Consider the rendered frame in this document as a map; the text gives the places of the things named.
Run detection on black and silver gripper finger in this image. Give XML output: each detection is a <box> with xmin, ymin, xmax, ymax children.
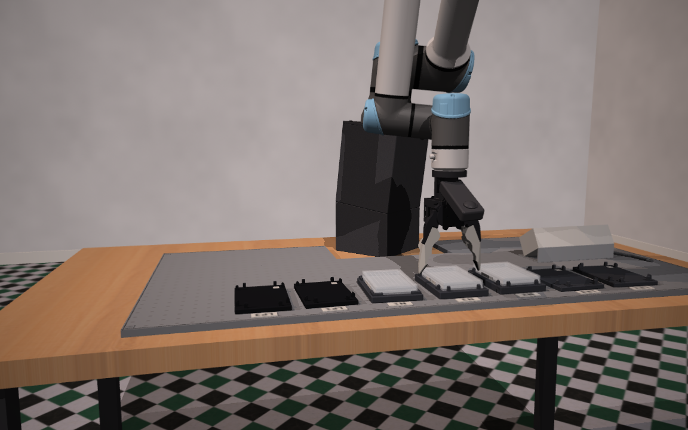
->
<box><xmin>418</xmin><ymin>210</ymin><xmax>440</xmax><ymax>274</ymax></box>
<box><xmin>461</xmin><ymin>220</ymin><xmax>481</xmax><ymax>271</ymax></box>

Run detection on beige operator button panel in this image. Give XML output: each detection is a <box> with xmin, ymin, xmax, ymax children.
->
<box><xmin>519</xmin><ymin>225</ymin><xmax>653</xmax><ymax>263</ymax></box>

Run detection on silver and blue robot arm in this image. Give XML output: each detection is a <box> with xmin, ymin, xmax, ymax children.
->
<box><xmin>361</xmin><ymin>0</ymin><xmax>484</xmax><ymax>222</ymax></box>

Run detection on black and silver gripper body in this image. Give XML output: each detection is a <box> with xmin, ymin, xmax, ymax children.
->
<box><xmin>423</xmin><ymin>170</ymin><xmax>469</xmax><ymax>230</ymax></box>

